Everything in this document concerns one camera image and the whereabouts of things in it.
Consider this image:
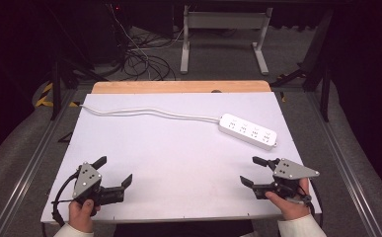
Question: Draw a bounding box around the black metal stand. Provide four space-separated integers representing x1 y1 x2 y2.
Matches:
270 8 336 123

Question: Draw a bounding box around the black cable bundle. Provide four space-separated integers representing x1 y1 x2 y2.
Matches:
108 3 187 82

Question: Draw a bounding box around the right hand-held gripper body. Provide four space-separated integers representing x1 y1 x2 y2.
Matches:
253 158 321 205

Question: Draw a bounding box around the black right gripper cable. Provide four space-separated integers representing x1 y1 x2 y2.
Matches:
309 179 325 229

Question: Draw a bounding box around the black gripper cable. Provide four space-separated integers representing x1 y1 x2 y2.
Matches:
309 179 325 229
50 169 81 228

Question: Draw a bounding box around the person's left hand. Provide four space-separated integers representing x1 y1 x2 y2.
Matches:
68 198 102 234

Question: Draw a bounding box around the white power strip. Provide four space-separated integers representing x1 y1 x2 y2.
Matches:
217 113 278 152

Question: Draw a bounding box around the tangle of black floor cables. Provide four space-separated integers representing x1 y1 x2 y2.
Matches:
120 28 237 82

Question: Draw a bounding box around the person's right hand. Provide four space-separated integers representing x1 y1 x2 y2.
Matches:
265 177 312 222

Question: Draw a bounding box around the black tripod stand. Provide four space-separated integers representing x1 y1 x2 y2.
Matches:
44 6 111 121

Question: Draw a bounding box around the white metal desk frame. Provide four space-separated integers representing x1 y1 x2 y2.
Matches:
179 4 274 76

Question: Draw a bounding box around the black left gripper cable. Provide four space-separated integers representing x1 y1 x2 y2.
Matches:
50 169 81 228

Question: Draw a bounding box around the wooden table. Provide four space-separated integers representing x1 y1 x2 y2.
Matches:
91 80 272 95

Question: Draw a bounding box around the aluminium floor rail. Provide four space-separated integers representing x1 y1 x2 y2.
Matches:
0 89 81 237
305 90 382 237

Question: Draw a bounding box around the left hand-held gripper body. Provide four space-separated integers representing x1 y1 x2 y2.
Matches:
71 161 125 217

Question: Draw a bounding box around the dark equipment cabinet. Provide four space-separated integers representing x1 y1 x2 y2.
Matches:
51 2 128 67

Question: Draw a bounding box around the yellow black hazard tape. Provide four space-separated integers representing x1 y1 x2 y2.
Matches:
35 81 80 109

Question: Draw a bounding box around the white power strip cable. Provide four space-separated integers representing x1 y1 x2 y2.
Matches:
79 104 221 123

